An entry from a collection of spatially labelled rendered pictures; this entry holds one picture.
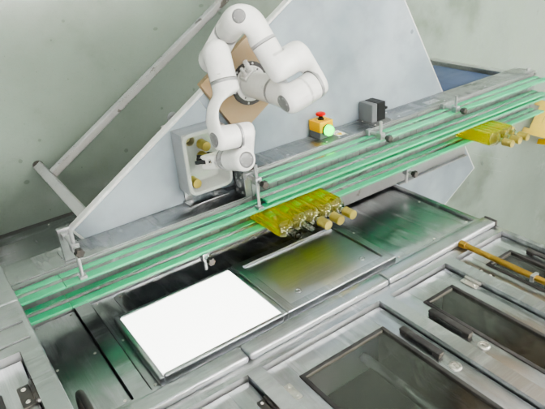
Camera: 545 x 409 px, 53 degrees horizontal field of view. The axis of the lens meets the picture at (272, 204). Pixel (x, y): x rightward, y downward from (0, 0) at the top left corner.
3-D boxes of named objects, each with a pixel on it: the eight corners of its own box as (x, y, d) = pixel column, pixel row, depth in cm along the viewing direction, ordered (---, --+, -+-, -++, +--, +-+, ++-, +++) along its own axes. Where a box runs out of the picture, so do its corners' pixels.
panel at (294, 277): (115, 325, 173) (161, 387, 148) (113, 317, 172) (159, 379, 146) (332, 227, 217) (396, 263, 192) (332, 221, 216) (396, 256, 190)
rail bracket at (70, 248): (58, 257, 175) (81, 288, 159) (45, 211, 168) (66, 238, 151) (73, 251, 178) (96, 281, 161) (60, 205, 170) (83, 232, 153)
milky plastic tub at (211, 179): (180, 190, 197) (191, 198, 190) (169, 131, 187) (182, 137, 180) (221, 175, 205) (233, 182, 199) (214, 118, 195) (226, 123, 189)
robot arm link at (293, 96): (258, 85, 180) (287, 93, 169) (288, 66, 185) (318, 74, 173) (266, 110, 186) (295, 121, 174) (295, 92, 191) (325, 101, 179)
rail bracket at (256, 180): (245, 203, 200) (264, 214, 190) (240, 160, 192) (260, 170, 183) (252, 200, 201) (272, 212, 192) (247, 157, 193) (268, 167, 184)
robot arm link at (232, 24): (268, 44, 182) (244, 5, 179) (281, 30, 169) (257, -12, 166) (234, 63, 178) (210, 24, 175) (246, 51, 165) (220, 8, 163)
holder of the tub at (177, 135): (182, 202, 200) (192, 209, 194) (169, 131, 187) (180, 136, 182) (222, 187, 208) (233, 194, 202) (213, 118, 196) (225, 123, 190)
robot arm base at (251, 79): (225, 73, 190) (249, 80, 178) (250, 50, 193) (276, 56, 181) (245, 107, 199) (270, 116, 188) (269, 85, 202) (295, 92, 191)
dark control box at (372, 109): (358, 118, 238) (371, 123, 232) (358, 101, 234) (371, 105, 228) (371, 114, 242) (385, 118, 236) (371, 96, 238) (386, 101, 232)
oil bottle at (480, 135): (454, 136, 261) (508, 151, 240) (455, 125, 259) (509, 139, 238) (462, 133, 264) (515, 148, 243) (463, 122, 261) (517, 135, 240)
